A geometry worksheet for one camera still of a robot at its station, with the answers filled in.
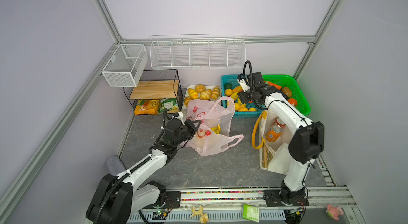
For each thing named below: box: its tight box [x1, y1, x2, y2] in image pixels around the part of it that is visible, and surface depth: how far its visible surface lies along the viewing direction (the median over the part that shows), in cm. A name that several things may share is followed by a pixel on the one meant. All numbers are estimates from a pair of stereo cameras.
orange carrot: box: [263, 80, 283, 90], surface depth 118 cm
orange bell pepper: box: [287, 98, 298, 107], surface depth 107 cm
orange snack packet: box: [134, 98, 160, 116], surface depth 103 cm
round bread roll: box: [194, 83, 206, 93], surface depth 118 cm
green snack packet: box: [158, 98, 180, 114], surface depth 106 cm
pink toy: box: [325, 203, 345, 221], surface depth 70 cm
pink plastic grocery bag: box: [180, 97, 244, 157], surface depth 86 cm
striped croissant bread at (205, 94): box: [199, 89, 212, 101], surface depth 114 cm
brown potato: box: [281, 86, 293, 98], surface depth 114 cm
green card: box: [242, 204, 260, 223], surface depth 70 cm
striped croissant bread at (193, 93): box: [188, 88, 199, 100], surface depth 117 cm
